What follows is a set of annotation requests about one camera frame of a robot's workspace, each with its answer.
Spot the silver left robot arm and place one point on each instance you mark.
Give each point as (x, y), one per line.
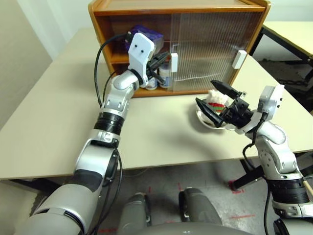
(97, 159)

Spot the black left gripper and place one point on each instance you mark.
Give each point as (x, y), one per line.
(151, 68)

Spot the grey robot leg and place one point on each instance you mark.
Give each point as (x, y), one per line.
(133, 213)
(200, 205)

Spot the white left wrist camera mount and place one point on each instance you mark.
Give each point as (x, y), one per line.
(139, 56)

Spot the grey robot torso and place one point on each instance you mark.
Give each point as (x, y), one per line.
(195, 230)

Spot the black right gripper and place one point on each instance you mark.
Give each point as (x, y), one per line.
(238, 112)

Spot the brown wooden cabinet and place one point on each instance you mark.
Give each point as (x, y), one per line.
(102, 27)

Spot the beige neighbouring table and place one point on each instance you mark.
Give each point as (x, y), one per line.
(288, 34)

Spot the grey right robot leg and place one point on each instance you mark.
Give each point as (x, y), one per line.
(200, 205)

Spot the black table leg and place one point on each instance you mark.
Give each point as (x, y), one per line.
(29, 183)
(249, 177)

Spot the purple tissue pack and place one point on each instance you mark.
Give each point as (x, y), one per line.
(156, 36)

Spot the white lidded plastic bottle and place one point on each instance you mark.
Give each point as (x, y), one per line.
(165, 76)
(152, 84)

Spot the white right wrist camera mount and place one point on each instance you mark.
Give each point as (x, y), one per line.
(272, 100)

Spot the grey left robot leg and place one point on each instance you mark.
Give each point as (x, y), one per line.
(133, 213)

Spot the ribbed clear sliding door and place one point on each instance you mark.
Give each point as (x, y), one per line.
(220, 31)
(195, 49)

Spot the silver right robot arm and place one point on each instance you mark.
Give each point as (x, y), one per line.
(276, 151)

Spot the white plush toy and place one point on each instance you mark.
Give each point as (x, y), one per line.
(217, 99)

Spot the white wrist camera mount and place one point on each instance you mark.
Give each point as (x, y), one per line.
(272, 100)
(139, 56)

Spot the light wooden stick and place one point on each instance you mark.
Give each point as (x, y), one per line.
(308, 186)

